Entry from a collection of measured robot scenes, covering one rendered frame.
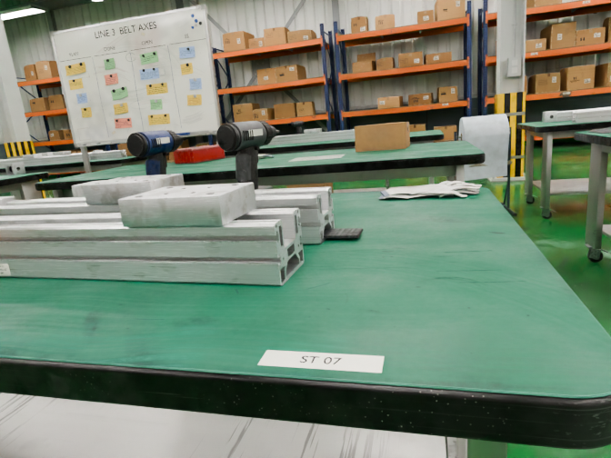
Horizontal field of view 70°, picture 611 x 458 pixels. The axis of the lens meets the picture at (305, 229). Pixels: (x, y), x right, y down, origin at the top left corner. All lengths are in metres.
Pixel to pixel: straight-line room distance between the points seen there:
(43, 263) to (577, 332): 0.73
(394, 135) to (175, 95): 2.06
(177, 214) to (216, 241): 0.06
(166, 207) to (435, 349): 0.39
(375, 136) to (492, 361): 2.33
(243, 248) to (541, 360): 0.36
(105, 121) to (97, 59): 0.52
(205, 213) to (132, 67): 3.68
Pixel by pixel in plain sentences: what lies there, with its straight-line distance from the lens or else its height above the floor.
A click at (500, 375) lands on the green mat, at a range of 0.39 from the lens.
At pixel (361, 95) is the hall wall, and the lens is 11.22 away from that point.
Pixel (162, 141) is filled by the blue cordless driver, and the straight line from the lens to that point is 1.16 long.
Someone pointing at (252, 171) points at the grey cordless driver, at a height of 0.89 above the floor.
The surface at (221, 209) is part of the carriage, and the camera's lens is 0.58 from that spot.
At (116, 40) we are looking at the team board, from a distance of 4.32.
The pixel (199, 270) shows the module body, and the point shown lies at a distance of 0.62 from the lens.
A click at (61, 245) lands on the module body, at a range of 0.77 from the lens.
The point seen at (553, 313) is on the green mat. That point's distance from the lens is 0.51.
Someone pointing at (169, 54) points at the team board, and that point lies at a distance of 4.04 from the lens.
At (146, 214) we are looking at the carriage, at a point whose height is 0.88.
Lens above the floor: 0.99
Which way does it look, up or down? 14 degrees down
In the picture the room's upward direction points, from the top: 5 degrees counter-clockwise
